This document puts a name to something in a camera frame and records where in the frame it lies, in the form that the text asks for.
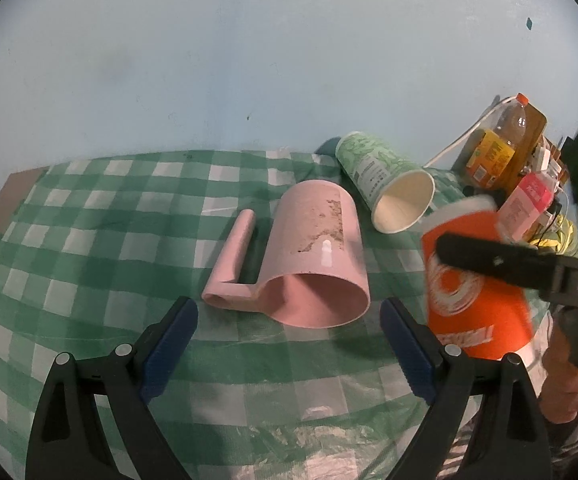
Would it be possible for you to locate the orange-cap drink bottle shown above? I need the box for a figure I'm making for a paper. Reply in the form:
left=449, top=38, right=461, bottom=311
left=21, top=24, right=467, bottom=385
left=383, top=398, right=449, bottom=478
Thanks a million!
left=464, top=93, right=528, bottom=188

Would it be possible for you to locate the person's hand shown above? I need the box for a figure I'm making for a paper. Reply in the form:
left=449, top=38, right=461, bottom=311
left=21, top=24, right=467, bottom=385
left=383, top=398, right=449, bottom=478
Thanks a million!
left=539, top=325, right=578, bottom=425

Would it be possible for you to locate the pink label bottle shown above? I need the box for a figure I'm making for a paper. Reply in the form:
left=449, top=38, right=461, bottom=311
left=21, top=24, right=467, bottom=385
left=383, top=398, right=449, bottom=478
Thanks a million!
left=497, top=172, right=557, bottom=242

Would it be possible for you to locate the orange paper cup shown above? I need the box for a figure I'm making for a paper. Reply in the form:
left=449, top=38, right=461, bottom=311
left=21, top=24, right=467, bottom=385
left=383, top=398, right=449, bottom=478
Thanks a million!
left=421, top=195, right=534, bottom=364

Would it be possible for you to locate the white cable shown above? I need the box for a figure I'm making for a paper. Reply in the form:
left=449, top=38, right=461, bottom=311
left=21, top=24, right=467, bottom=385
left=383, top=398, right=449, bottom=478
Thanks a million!
left=422, top=94, right=504, bottom=168

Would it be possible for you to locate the green patterned paper cup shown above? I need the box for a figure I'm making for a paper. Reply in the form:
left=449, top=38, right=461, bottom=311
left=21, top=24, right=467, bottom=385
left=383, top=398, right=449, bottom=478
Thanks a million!
left=335, top=131, right=435, bottom=234

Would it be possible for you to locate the pink plastic mug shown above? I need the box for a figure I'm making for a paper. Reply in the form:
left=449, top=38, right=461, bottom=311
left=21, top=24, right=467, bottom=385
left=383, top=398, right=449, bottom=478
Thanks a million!
left=201, top=180, right=370, bottom=330

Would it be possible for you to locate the green checkered tablecloth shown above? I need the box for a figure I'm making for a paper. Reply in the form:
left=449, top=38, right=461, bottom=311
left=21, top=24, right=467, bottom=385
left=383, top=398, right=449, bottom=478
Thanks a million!
left=0, top=148, right=578, bottom=480

